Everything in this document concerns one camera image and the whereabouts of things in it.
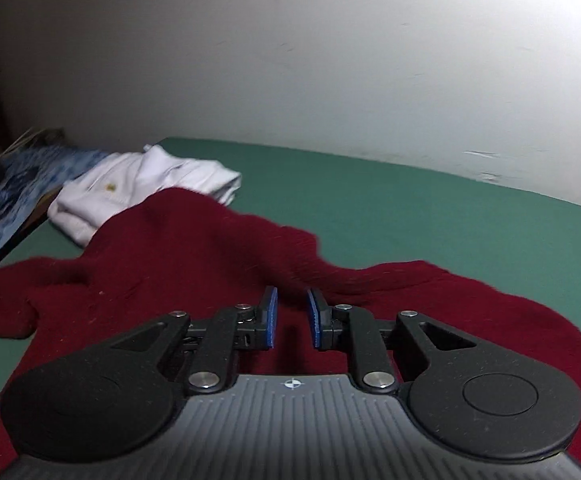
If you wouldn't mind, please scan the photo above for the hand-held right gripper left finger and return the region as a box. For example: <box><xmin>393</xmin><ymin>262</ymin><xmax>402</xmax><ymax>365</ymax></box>
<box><xmin>111</xmin><ymin>286</ymin><xmax>279</xmax><ymax>395</ymax></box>

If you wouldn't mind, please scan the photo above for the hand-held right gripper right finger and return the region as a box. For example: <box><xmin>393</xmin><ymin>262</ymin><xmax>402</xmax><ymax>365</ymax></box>
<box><xmin>305</xmin><ymin>287</ymin><xmax>477</xmax><ymax>395</ymax></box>

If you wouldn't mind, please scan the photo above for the dark red knit sweater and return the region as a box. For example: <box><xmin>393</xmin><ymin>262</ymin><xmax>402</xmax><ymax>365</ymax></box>
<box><xmin>0</xmin><ymin>187</ymin><xmax>581</xmax><ymax>480</ymax></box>

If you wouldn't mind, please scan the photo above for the folded white shirt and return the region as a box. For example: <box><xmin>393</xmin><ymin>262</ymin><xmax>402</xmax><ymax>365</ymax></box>
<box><xmin>48</xmin><ymin>145</ymin><xmax>242</xmax><ymax>247</ymax></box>

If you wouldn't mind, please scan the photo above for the blue patterned cloth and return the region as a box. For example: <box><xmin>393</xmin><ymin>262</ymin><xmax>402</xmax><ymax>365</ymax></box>
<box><xmin>0</xmin><ymin>146</ymin><xmax>112</xmax><ymax>277</ymax></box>

